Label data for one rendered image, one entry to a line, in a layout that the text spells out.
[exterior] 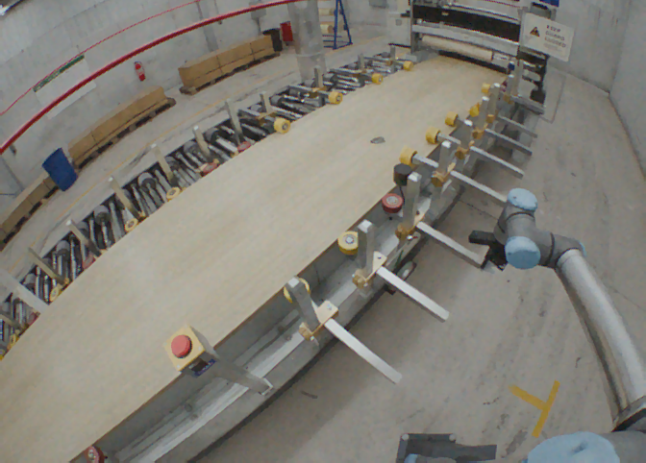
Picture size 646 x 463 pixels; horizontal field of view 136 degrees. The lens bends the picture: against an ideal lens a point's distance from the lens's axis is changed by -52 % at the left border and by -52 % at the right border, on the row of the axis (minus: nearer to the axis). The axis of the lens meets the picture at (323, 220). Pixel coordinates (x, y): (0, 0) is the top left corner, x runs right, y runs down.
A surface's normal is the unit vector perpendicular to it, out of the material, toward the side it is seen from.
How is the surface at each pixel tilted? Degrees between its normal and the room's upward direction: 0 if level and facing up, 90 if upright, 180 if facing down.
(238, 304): 0
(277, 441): 0
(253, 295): 0
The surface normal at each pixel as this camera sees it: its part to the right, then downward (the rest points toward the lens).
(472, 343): -0.12, -0.66
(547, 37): -0.70, 0.58
